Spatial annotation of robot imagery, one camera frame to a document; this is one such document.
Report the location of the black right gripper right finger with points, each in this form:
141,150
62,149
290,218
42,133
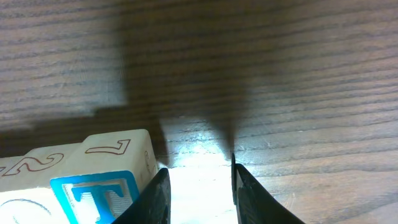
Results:
254,204

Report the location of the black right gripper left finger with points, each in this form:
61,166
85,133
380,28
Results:
153,204

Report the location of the blue T block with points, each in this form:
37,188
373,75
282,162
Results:
104,175

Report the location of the green B block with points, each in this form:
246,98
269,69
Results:
30,206

